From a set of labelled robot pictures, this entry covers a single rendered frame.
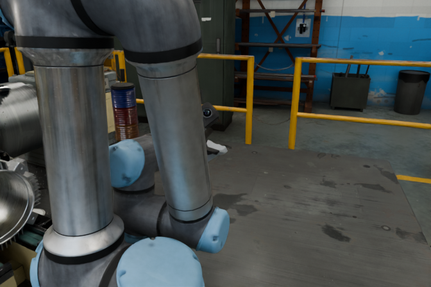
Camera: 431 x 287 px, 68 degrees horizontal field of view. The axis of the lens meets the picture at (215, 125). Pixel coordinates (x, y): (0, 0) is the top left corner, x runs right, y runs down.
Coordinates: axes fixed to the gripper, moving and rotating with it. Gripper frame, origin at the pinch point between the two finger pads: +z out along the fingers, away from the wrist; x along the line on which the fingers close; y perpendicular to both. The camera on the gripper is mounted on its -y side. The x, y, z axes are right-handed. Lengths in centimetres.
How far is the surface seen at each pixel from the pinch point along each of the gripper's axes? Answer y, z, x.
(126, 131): 12.6, -12.7, -12.0
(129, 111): 8.1, -12.5, -15.0
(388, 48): -88, 481, 12
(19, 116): 43, -10, -44
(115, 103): 8.5, -14.5, -18.1
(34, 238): 34.7, -32.3, -3.9
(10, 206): 36, -32, -14
